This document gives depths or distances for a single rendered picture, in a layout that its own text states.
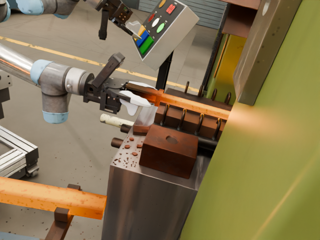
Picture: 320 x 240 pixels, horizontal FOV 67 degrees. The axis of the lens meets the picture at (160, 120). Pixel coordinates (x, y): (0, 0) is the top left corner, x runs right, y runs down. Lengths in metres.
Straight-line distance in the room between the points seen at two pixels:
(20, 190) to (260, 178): 0.34
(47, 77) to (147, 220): 0.47
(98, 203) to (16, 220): 1.25
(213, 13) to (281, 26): 8.31
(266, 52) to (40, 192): 0.37
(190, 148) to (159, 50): 0.59
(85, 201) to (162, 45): 0.77
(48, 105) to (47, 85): 0.07
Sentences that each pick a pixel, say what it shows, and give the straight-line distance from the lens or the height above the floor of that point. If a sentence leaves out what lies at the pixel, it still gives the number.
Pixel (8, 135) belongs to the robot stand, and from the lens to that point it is 1.81.
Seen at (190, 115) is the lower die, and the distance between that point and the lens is 0.64.
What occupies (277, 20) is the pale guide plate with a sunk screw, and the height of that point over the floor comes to 1.28.
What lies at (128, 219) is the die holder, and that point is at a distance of 0.67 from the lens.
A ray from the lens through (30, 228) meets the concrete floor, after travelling 1.58.
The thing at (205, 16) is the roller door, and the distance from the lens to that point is 8.60.
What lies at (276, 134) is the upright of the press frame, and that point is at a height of 1.20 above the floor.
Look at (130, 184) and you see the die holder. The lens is 0.58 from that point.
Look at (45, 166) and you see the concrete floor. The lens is 1.88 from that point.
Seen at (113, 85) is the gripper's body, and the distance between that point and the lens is 0.68.
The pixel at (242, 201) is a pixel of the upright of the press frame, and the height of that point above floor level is 1.13.
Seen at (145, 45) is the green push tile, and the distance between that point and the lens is 1.09.
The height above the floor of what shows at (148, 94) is 1.00.
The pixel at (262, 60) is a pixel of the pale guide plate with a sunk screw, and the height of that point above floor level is 1.24.
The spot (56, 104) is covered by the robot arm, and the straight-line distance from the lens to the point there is 0.79.
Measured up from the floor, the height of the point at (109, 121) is 0.63.
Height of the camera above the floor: 1.30
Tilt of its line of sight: 31 degrees down
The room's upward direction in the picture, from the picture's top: 13 degrees clockwise
